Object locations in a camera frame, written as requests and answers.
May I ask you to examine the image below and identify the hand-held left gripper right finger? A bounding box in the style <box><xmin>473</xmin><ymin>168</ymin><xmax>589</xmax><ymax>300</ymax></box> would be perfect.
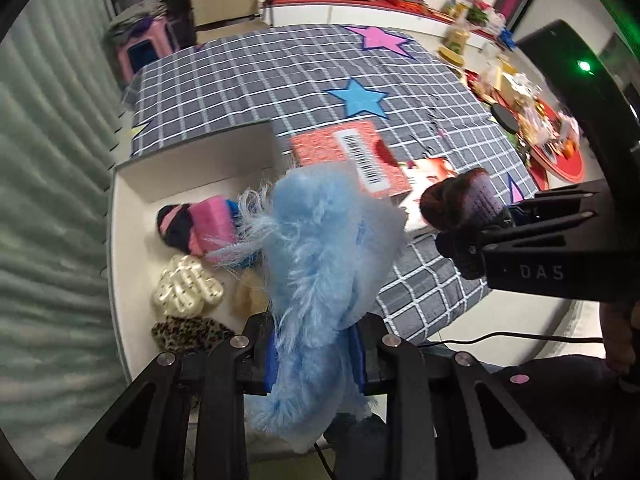
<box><xmin>350</xmin><ymin>312</ymin><xmax>576</xmax><ymax>480</ymax></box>

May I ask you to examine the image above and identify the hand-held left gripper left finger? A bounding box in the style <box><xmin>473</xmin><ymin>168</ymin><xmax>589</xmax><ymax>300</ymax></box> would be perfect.
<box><xmin>55</xmin><ymin>312</ymin><xmax>276</xmax><ymax>480</ymax></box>

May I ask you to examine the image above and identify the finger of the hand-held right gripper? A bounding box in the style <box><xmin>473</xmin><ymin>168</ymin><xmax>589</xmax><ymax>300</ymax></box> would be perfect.
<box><xmin>437</xmin><ymin>210</ymin><xmax>608</xmax><ymax>278</ymax></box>
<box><xmin>510</xmin><ymin>180</ymin><xmax>608</xmax><ymax>221</ymax></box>

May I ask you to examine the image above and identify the cream polka-dot scrunchie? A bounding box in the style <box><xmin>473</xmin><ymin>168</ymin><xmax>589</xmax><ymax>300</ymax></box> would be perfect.
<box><xmin>151</xmin><ymin>255</ymin><xmax>225</xmax><ymax>318</ymax></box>

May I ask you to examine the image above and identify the pink and blue knitted item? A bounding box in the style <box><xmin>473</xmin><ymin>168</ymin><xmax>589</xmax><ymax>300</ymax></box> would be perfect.
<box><xmin>189</xmin><ymin>196</ymin><xmax>242</xmax><ymax>257</ymax></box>

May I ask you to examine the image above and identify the pink navy striped knitted item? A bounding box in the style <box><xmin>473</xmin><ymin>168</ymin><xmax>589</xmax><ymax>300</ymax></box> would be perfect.
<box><xmin>156</xmin><ymin>203</ymin><xmax>201</xmax><ymax>253</ymax></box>

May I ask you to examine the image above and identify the white cardboard box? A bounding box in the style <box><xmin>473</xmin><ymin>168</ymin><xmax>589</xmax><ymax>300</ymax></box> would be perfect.
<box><xmin>107</xmin><ymin>119</ymin><xmax>331</xmax><ymax>456</ymax></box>

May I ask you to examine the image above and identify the person's right hand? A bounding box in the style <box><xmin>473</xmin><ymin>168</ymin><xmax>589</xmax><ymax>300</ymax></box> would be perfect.
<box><xmin>600</xmin><ymin>300</ymin><xmax>640</xmax><ymax>373</ymax></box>

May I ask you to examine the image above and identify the red round mat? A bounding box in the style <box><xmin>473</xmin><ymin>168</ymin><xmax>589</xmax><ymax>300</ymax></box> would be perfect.
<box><xmin>520</xmin><ymin>100</ymin><xmax>586</xmax><ymax>183</ymax></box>

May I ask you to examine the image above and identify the beige fuzzy scrunchie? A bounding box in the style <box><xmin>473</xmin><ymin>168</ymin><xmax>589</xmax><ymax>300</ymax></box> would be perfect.
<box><xmin>231</xmin><ymin>275</ymin><xmax>273</xmax><ymax>318</ymax></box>

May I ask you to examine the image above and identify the leopard print scrunchie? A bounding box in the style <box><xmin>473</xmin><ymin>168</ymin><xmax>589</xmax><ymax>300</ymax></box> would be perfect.
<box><xmin>151</xmin><ymin>316</ymin><xmax>236</xmax><ymax>353</ymax></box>

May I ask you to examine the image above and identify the black round disc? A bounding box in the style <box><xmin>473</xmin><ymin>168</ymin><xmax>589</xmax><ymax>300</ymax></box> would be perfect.
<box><xmin>490</xmin><ymin>104</ymin><xmax>518</xmax><ymax>133</ymax></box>

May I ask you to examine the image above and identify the heap of colourful packets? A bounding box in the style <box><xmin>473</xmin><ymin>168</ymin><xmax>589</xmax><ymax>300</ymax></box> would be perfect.
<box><xmin>465</xmin><ymin>57</ymin><xmax>583</xmax><ymax>161</ymax></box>

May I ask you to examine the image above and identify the yellow bag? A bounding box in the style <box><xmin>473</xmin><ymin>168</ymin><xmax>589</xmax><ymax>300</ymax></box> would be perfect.
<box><xmin>445</xmin><ymin>25</ymin><xmax>473</xmax><ymax>53</ymax></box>

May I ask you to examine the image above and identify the flower bouquet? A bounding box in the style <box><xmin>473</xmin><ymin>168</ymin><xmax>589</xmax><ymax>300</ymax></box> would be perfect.
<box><xmin>467</xmin><ymin>0</ymin><xmax>506</xmax><ymax>28</ymax></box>

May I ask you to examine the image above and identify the red printed flat box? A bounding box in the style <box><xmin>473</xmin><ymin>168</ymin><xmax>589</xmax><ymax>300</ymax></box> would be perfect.
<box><xmin>290</xmin><ymin>120</ymin><xmax>457</xmax><ymax>233</ymax></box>

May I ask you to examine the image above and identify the green curtain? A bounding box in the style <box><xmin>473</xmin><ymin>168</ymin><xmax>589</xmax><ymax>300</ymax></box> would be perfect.
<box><xmin>0</xmin><ymin>0</ymin><xmax>136</xmax><ymax>461</ymax></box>

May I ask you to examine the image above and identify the grey plaid star blanket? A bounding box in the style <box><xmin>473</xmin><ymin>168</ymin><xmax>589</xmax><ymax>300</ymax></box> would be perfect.
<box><xmin>122</xmin><ymin>24</ymin><xmax>538</xmax><ymax>346</ymax></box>

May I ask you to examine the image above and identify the white low cabinet red top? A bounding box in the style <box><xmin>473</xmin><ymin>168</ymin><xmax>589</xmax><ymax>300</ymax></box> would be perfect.
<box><xmin>260</xmin><ymin>0</ymin><xmax>506</xmax><ymax>43</ymax></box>

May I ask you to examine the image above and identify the pink plastic stool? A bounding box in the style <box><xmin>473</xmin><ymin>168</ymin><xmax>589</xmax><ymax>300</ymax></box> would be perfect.
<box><xmin>116</xmin><ymin>22</ymin><xmax>181</xmax><ymax>86</ymax></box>

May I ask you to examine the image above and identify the beige folding chair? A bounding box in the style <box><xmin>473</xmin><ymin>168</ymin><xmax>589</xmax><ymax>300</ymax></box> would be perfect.
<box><xmin>187</xmin><ymin>0</ymin><xmax>261</xmax><ymax>36</ymax></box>

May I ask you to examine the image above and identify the pile of folded clothes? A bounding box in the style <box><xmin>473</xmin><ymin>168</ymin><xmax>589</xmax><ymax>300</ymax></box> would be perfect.
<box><xmin>107</xmin><ymin>2</ymin><xmax>168</xmax><ymax>43</ymax></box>

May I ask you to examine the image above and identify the black cable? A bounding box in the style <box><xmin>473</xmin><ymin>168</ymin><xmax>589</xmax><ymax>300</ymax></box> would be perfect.
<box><xmin>417</xmin><ymin>332</ymin><xmax>608</xmax><ymax>348</ymax></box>

